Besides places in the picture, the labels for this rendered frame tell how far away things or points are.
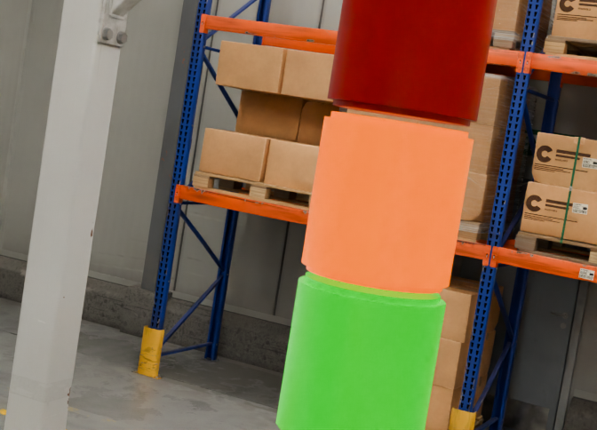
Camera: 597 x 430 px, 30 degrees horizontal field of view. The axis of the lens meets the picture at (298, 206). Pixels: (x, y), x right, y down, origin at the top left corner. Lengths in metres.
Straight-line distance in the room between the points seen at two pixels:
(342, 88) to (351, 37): 0.02
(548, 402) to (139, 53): 5.09
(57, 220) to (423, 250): 2.60
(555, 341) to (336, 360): 9.07
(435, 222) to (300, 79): 8.44
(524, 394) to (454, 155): 9.20
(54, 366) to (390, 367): 2.66
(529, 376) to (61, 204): 6.98
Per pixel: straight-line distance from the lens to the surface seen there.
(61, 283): 2.93
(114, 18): 2.93
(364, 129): 0.35
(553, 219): 8.11
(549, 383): 9.48
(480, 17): 0.36
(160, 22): 11.07
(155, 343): 9.31
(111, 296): 11.11
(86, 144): 2.91
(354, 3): 0.36
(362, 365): 0.35
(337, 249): 0.35
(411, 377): 0.36
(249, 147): 8.94
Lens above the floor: 2.26
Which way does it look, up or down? 4 degrees down
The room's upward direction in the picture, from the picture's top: 9 degrees clockwise
